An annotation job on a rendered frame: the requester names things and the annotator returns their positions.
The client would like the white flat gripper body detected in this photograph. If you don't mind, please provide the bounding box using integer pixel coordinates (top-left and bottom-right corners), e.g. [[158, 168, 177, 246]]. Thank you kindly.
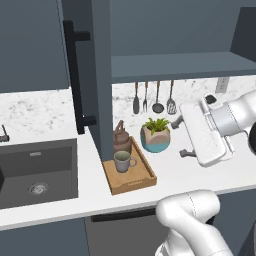
[[179, 102, 228, 168]]

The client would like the brown kettle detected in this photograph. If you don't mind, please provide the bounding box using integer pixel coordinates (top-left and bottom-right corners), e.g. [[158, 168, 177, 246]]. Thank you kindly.
[[112, 119, 134, 156]]

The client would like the wooden tray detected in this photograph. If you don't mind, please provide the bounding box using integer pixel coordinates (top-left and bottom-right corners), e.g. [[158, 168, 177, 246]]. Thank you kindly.
[[101, 135, 158, 196]]

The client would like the grey mug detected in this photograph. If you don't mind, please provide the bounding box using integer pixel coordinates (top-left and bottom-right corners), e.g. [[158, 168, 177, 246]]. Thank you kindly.
[[113, 150, 138, 174]]

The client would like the dark blue-grey base cabinet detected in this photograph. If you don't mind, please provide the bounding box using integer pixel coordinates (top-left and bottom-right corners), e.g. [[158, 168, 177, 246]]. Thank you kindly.
[[212, 187, 256, 256], [0, 217, 90, 256]]

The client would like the dark blue-grey cabinet door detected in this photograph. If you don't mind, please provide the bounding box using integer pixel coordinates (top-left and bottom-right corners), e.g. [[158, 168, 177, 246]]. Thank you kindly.
[[60, 0, 115, 162], [229, 6, 256, 63]]

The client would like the hanging slotted spatula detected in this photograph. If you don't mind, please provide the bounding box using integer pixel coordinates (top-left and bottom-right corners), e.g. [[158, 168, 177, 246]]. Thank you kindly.
[[166, 79, 178, 116]]

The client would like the hanging dark ladle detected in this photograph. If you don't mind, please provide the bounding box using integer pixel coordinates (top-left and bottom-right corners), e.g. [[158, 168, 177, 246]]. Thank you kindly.
[[151, 80, 166, 115]]

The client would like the green plant in pot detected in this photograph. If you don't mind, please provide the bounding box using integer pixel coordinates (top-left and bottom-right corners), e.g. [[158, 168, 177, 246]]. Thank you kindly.
[[139, 117, 172, 154]]

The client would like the hanging dark fork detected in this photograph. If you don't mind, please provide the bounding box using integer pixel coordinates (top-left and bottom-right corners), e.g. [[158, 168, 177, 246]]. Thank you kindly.
[[142, 81, 150, 114]]

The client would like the hanging dark spoon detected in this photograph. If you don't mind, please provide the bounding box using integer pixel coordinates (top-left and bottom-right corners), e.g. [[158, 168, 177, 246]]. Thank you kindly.
[[132, 82, 141, 116]]

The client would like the grey dishwasher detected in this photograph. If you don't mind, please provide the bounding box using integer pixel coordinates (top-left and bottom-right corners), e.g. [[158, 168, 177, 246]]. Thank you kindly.
[[84, 205, 172, 256]]

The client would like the dark grey sink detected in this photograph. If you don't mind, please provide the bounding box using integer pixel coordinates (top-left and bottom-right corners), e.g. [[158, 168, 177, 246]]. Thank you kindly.
[[0, 137, 80, 211]]

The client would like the dark tap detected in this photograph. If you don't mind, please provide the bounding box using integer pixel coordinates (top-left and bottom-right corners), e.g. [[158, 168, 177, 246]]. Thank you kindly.
[[0, 124, 11, 143]]

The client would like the grey wall socket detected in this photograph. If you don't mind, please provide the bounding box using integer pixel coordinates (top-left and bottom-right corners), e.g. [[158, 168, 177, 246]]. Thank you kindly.
[[214, 77, 231, 95]]

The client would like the black dishwasher handle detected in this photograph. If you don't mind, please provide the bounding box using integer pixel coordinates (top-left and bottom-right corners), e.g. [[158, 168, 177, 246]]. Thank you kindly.
[[90, 207, 158, 223]]

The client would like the long black door handle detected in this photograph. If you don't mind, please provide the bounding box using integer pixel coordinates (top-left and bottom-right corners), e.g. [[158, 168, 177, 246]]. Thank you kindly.
[[62, 19, 98, 136]]

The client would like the dark blue-grey closed wall cabinet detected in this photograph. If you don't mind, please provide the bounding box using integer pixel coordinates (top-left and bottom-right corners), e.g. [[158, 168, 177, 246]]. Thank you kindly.
[[0, 0, 71, 95]]

